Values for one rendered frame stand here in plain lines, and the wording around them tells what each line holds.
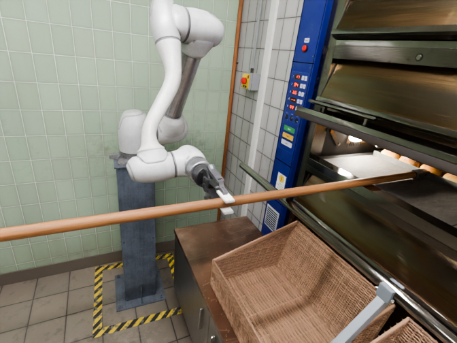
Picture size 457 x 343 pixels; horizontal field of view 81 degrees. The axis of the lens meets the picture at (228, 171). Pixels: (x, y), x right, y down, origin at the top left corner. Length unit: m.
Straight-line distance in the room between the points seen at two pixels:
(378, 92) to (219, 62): 1.17
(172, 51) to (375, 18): 0.74
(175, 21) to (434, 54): 0.87
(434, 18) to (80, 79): 1.65
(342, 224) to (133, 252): 1.23
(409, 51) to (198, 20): 0.76
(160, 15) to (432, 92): 0.96
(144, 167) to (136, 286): 1.19
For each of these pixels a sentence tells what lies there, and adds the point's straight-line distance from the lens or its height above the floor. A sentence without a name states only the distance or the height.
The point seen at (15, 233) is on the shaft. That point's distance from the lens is 0.75.
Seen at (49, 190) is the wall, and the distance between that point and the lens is 2.07.
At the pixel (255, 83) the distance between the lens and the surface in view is 1.73.
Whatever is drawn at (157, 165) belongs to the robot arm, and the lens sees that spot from 0.99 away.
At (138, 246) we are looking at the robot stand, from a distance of 1.81.
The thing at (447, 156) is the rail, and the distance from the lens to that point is 0.86.
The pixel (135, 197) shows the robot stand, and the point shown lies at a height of 0.80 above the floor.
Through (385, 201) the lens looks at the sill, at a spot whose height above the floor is 1.17.
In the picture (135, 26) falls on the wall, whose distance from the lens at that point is 1.84.
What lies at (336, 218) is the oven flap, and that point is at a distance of 1.29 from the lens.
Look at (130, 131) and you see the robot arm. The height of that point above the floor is 1.19.
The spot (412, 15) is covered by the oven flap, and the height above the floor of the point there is 1.77.
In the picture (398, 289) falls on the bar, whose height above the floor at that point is 1.17.
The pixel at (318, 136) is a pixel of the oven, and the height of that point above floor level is 1.28.
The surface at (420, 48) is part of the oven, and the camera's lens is 1.09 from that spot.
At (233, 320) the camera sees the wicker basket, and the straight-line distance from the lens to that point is 1.23.
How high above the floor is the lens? 1.60
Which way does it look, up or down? 24 degrees down
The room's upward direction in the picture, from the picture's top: 6 degrees clockwise
